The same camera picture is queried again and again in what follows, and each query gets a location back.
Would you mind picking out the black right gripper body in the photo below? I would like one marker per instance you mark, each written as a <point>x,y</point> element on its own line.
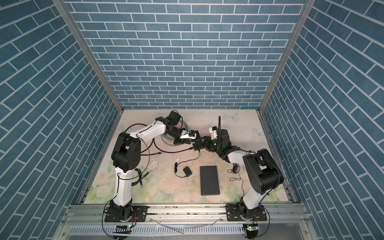
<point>212,145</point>

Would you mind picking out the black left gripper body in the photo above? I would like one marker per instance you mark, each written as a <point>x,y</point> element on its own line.
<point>176,133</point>

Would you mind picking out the black power adapter with cord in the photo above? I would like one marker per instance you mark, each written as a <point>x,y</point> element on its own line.
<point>187,171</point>

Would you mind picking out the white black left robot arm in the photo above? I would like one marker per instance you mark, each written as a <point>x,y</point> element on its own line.
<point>126,154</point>

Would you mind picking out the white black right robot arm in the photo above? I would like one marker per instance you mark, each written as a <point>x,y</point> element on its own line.
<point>263,172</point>

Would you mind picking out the large flat black box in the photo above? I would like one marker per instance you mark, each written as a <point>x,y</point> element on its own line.
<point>209,181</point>

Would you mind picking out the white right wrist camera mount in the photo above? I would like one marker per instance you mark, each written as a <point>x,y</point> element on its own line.
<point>214,132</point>

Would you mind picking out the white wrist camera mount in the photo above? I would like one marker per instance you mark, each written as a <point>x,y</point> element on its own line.
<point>214,132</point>
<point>190,134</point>

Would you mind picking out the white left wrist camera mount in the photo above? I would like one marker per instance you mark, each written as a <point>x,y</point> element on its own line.
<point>190,134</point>

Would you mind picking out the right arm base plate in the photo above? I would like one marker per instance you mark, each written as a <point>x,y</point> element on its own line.
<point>239,212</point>

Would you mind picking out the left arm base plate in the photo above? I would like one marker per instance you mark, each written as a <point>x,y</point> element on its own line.
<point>117,214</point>

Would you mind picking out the aluminium front rail frame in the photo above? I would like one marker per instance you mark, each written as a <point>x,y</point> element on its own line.
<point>274,221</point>

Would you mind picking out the aluminium corner post left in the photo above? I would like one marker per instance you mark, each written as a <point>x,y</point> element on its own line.
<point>76,32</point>

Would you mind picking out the aluminium corner post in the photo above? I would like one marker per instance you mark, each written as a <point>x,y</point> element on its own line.
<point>76,32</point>
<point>304,14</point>

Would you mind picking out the aluminium corner post right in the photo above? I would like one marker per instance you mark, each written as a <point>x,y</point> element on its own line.
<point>304,14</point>

